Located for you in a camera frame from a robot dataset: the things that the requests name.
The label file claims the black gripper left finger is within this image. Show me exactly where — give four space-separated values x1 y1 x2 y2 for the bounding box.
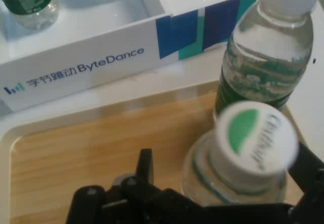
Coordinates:
70 148 205 224

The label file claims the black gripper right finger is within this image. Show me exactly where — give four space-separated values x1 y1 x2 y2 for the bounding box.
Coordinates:
288 140 324 224

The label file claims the bamboo tray with cream rim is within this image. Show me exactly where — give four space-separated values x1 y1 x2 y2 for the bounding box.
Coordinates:
0 78 304 224

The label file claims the clear water bottle green label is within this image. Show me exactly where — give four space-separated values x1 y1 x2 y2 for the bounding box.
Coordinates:
179 101 301 207
0 0 60 30
212 0 322 123

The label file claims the white blue ByteDance cardboard box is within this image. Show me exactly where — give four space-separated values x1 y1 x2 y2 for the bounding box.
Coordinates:
0 0 261 113

